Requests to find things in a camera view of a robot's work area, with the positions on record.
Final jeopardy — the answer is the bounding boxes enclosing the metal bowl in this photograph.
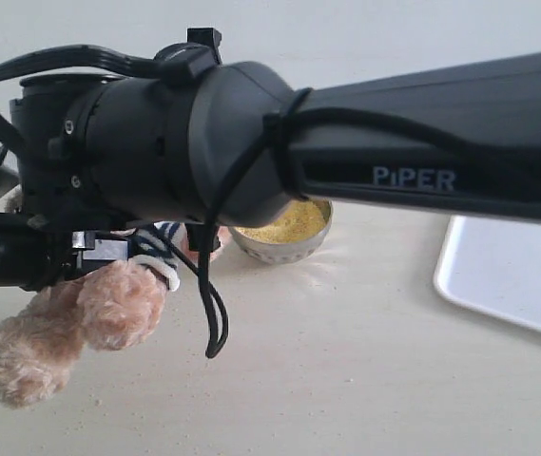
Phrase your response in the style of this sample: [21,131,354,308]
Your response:
[229,199,333,264]

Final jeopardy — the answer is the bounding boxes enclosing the white rectangular plastic tray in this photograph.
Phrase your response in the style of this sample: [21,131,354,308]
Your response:
[434,216,541,333]

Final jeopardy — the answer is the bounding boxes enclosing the pink teddy bear striped sweater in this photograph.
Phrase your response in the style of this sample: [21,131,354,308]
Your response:
[0,221,200,409]

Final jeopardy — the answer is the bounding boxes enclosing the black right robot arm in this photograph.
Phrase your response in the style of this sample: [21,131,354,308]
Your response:
[10,53,541,231]

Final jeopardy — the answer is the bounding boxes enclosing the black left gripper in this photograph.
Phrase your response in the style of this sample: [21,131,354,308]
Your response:
[0,213,129,291]

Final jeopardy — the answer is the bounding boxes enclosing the yellow millet grains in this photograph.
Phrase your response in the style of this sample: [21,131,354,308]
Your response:
[236,201,326,244]

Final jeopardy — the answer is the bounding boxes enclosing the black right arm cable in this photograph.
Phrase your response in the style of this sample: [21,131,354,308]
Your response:
[0,43,541,360]

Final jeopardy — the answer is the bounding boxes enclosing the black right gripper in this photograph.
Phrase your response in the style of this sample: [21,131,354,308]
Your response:
[10,73,121,233]

